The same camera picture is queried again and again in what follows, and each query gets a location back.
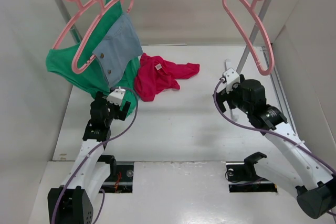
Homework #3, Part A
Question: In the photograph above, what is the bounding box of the red t shirt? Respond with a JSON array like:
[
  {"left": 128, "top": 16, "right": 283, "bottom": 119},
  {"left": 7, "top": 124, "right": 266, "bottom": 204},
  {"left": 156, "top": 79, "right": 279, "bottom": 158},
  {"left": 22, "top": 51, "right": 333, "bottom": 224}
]
[{"left": 134, "top": 53, "right": 200, "bottom": 102}]

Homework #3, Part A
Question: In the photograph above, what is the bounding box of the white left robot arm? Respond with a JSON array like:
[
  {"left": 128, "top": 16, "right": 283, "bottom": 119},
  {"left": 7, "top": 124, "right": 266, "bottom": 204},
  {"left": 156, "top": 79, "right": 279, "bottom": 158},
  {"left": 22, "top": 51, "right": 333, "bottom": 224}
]
[{"left": 47, "top": 87, "right": 133, "bottom": 223}]

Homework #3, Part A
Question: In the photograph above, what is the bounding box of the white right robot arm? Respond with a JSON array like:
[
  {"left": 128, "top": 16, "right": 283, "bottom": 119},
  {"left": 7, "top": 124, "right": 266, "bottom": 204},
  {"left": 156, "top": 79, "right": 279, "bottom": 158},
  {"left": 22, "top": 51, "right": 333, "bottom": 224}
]
[{"left": 213, "top": 74, "right": 335, "bottom": 219}]

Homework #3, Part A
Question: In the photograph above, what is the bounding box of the pink hanger with clothes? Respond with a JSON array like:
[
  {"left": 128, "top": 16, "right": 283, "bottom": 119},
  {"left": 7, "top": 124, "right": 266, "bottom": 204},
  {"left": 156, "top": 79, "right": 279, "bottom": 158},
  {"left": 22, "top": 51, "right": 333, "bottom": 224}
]
[{"left": 71, "top": 0, "right": 134, "bottom": 74}]

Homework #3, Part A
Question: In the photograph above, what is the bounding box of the green t shirt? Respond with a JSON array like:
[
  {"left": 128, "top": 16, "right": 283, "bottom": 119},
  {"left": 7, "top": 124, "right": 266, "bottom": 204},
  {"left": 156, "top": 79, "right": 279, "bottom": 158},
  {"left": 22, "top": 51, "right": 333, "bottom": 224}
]
[{"left": 45, "top": 0, "right": 140, "bottom": 112}]

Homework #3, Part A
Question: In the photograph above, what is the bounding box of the pink empty hanger right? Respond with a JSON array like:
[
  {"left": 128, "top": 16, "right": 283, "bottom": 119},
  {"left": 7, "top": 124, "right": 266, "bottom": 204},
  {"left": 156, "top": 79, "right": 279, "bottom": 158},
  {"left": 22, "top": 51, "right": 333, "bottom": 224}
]
[{"left": 222, "top": 0, "right": 275, "bottom": 76}]

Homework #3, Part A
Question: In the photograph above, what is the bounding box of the pink hanger far left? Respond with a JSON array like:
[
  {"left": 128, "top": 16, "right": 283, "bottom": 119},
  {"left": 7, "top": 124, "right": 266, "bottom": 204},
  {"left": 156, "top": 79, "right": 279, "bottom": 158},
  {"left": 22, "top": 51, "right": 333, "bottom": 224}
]
[{"left": 52, "top": 0, "right": 106, "bottom": 50}]

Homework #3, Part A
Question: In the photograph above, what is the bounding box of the blue denim garment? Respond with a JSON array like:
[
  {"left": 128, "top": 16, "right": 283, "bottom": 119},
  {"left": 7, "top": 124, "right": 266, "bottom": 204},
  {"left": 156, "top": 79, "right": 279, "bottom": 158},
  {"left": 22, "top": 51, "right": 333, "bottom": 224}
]
[{"left": 93, "top": 13, "right": 143, "bottom": 88}]

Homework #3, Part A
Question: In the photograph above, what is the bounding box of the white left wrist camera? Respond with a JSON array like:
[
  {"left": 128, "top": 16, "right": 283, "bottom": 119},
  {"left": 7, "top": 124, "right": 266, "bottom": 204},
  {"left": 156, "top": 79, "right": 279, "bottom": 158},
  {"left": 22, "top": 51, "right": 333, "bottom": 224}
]
[{"left": 106, "top": 87, "right": 126, "bottom": 106}]

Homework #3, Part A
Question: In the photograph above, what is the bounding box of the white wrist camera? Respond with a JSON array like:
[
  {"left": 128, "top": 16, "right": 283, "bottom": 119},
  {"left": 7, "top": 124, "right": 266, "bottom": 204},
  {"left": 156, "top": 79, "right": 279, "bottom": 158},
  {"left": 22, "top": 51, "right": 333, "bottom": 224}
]
[
  {"left": 106, "top": 87, "right": 126, "bottom": 106},
  {"left": 222, "top": 68, "right": 240, "bottom": 93}
]

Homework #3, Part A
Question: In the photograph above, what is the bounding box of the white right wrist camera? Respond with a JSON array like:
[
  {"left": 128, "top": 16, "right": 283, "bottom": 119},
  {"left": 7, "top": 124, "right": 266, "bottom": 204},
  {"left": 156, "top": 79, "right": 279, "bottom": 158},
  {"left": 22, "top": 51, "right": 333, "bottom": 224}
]
[{"left": 222, "top": 68, "right": 240, "bottom": 93}]

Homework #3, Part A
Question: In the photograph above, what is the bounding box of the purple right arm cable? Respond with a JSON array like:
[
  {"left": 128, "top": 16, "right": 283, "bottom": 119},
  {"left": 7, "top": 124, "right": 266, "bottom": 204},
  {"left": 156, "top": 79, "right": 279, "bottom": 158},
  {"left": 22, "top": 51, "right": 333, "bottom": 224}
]
[{"left": 213, "top": 78, "right": 336, "bottom": 217}]

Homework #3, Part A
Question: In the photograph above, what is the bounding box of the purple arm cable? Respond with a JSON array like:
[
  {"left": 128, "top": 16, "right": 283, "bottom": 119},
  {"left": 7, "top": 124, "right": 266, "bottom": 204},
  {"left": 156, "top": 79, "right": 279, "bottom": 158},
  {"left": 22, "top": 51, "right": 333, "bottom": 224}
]
[
  {"left": 49, "top": 87, "right": 139, "bottom": 224},
  {"left": 213, "top": 78, "right": 336, "bottom": 217}
]

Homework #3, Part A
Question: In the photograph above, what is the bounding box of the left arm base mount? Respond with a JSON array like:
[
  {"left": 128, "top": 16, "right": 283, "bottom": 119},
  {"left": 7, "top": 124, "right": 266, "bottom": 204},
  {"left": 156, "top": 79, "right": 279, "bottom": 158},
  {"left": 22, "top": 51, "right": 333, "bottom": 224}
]
[{"left": 101, "top": 162, "right": 134, "bottom": 194}]

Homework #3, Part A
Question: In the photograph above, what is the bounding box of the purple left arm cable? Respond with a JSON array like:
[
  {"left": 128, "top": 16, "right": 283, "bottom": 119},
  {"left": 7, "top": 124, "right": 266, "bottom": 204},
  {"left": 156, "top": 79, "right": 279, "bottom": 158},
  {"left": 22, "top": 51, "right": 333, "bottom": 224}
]
[{"left": 49, "top": 87, "right": 139, "bottom": 224}]

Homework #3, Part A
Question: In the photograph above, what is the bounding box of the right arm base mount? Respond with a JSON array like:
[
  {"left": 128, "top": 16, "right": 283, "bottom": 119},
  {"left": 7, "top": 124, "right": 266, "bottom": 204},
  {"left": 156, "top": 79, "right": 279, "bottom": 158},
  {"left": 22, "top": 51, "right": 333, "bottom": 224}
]
[{"left": 225, "top": 162, "right": 278, "bottom": 193}]

